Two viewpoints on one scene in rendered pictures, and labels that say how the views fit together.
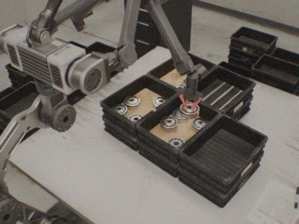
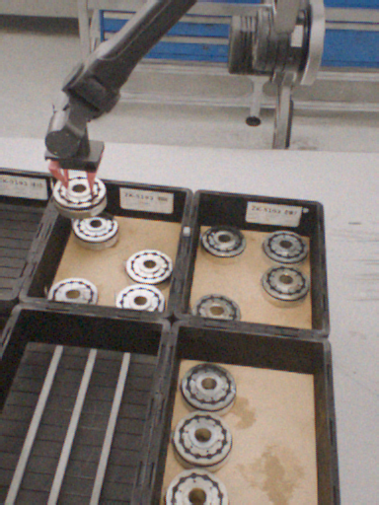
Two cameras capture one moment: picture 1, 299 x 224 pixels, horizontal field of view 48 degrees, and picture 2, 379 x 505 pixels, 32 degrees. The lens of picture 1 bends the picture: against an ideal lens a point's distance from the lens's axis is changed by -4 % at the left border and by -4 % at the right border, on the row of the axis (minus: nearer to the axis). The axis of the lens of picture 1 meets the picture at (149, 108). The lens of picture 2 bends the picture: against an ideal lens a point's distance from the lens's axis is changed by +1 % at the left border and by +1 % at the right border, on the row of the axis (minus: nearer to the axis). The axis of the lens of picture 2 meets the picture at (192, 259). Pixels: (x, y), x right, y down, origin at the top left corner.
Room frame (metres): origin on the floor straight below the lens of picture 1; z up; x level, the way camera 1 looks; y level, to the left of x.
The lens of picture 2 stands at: (2.33, -0.69, 1.89)
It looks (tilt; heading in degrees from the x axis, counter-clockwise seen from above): 45 degrees down; 140
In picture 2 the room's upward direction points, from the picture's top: 4 degrees clockwise
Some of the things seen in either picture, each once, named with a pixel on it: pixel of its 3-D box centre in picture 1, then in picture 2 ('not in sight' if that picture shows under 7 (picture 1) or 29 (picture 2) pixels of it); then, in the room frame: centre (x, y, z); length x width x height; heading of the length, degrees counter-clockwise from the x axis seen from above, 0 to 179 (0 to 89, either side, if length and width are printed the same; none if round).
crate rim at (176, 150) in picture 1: (179, 120); (114, 243); (1.45, -0.16, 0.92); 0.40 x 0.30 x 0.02; 136
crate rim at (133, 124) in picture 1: (140, 98); (254, 258); (1.66, 0.05, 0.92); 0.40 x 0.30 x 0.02; 136
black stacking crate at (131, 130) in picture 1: (140, 105); (251, 274); (1.66, 0.05, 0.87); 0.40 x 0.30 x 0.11; 136
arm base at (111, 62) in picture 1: (105, 64); not in sight; (1.21, 0.17, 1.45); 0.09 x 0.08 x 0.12; 52
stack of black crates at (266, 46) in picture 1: (251, 56); not in sight; (3.02, -1.04, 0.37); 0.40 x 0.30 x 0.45; 52
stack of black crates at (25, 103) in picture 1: (29, 120); not in sight; (2.12, 0.98, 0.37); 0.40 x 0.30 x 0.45; 142
